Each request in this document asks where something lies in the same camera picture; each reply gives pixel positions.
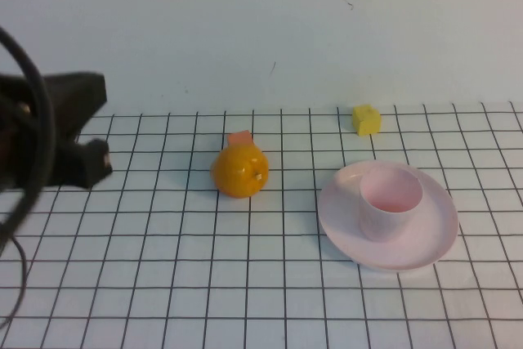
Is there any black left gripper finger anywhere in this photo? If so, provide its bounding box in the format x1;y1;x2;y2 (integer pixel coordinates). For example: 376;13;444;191
83;138;114;189

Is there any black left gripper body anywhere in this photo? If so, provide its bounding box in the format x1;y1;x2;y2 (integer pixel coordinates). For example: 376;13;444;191
24;78;89;189

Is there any pink plastic cup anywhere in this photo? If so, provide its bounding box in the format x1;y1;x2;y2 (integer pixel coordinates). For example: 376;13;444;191
358;168;424;240

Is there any pink round plate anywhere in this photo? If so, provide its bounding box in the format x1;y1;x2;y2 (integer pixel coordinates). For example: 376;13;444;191
318;160;460;272

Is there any orange fruit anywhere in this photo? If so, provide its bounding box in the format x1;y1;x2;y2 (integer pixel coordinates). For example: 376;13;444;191
209;144;270;200

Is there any small salmon pink block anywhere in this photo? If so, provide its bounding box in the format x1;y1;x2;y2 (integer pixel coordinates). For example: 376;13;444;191
226;130;253;149

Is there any small yellow block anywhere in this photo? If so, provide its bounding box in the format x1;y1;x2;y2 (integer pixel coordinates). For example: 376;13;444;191
351;104;383;137

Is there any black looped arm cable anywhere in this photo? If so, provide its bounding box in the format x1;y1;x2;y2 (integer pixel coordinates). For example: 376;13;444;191
0;25;57;253

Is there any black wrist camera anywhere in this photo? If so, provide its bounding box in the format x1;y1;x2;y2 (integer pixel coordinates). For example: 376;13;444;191
42;72;109;142

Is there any thin black camera cable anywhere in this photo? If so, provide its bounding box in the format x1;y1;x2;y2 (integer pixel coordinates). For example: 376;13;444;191
0;236;28;329

